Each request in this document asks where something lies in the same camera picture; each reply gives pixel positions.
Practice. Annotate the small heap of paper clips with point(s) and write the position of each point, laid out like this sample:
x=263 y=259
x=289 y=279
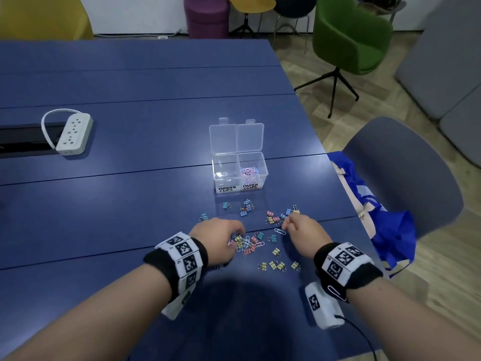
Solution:
x=250 y=173

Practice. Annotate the yellow chair with black legs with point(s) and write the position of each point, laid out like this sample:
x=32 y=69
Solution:
x=251 y=1

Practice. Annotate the grey sofa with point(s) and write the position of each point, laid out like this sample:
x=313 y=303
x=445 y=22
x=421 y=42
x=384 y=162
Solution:
x=439 y=71

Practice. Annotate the dark chair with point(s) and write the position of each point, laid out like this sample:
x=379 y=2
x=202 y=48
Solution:
x=295 y=4

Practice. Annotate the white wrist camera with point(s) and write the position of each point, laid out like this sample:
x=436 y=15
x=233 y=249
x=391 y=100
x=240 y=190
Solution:
x=174 y=308
x=325 y=312

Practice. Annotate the large yellow chair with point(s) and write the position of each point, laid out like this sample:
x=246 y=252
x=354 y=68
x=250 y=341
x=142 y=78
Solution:
x=41 y=16

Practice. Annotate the grey metal chair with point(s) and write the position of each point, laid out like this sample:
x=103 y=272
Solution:
x=383 y=3

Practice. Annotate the blue bag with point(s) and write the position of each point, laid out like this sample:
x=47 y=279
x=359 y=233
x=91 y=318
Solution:
x=394 y=236

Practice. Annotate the green chair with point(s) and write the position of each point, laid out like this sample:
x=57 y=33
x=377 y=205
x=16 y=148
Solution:
x=349 y=37

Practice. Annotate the person's right forearm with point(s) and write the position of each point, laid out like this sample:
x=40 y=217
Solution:
x=413 y=323

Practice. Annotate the person's left forearm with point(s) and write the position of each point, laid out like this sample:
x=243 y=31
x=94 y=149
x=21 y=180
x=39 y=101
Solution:
x=90 y=319

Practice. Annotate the person's right hand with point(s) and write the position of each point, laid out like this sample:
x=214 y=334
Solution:
x=308 y=234

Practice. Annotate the clear two-compartment plastic box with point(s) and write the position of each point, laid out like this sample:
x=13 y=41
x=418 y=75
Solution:
x=224 y=172

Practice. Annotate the person's left hand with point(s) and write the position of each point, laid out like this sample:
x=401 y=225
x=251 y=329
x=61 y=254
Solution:
x=216 y=240

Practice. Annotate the group of pastel binder clips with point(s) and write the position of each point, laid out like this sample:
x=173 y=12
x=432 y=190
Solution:
x=276 y=265

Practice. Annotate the black marker wristband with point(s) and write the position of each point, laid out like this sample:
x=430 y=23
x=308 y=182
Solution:
x=366 y=276
x=161 y=259

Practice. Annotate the purple stool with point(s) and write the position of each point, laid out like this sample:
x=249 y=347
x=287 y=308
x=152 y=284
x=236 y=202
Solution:
x=206 y=18

